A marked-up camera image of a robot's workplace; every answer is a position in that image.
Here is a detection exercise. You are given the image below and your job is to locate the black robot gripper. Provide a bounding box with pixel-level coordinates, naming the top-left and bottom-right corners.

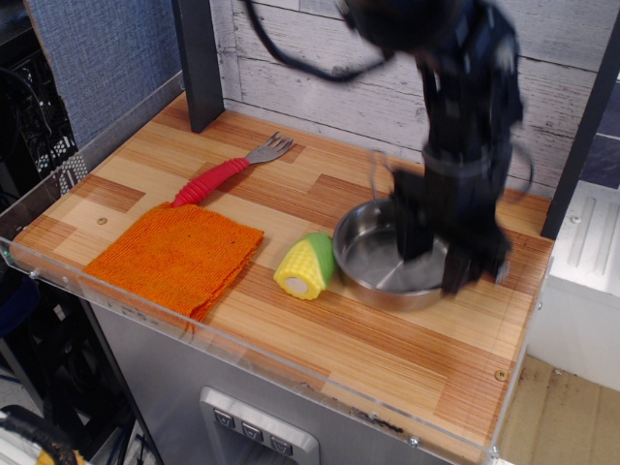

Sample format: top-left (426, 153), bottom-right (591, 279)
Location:
top-left (390, 161), bottom-right (512, 295)

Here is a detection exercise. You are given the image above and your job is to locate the stainless steel pot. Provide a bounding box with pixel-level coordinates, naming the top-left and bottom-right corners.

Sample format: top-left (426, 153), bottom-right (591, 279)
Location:
top-left (332, 151), bottom-right (448, 312)

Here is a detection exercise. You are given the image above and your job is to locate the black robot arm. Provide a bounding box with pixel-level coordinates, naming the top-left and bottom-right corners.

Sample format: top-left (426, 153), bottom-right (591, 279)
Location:
top-left (342, 1), bottom-right (523, 295)

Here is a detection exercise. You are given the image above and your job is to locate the yellow green toy corn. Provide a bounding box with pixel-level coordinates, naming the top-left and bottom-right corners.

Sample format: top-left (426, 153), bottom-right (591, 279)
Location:
top-left (273, 232), bottom-right (336, 300)

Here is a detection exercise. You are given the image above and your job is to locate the orange knitted cloth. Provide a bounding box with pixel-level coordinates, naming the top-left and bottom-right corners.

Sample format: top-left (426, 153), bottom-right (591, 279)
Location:
top-left (83, 202), bottom-right (264, 322)

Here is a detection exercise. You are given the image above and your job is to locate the white side cabinet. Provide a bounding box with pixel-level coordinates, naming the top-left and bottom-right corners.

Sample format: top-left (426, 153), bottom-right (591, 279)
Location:
top-left (527, 181), bottom-right (619, 390)

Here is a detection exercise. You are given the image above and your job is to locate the grey control panel with buttons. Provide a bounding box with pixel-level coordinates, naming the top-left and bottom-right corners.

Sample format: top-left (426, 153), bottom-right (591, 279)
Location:
top-left (200, 387), bottom-right (321, 464)

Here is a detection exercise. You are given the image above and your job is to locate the blue fabric partition panel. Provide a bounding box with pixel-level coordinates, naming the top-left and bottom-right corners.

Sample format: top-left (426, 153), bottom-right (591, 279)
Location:
top-left (25, 1), bottom-right (181, 147)

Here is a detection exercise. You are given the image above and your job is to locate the clear acrylic table guard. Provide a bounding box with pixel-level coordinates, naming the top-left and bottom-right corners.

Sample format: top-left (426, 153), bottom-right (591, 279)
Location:
top-left (1, 97), bottom-right (552, 464)

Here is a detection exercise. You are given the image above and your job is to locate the yellow object bottom left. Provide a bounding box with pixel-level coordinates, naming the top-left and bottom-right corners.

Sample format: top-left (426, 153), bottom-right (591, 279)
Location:
top-left (35, 449), bottom-right (83, 465)

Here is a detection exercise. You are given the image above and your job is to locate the dark grey right post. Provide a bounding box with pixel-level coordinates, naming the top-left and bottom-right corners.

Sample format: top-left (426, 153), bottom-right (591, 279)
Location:
top-left (541, 15), bottom-right (619, 239)

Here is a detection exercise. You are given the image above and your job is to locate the dark grey post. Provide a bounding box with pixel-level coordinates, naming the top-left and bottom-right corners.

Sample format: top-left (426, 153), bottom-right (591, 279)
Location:
top-left (171, 0), bottom-right (225, 134)
top-left (541, 15), bottom-right (619, 239)

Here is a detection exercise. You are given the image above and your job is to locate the red handled metal fork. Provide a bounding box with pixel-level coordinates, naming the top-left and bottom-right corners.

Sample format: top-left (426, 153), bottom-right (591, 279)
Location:
top-left (171, 132), bottom-right (294, 207)

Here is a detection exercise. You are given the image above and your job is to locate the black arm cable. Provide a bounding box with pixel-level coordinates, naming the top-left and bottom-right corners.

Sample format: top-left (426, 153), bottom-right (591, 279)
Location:
top-left (241, 0), bottom-right (396, 83)

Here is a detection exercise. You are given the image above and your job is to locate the dark grey left post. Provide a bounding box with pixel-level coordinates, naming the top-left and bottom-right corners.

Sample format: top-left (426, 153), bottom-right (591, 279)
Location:
top-left (171, 0), bottom-right (225, 134)

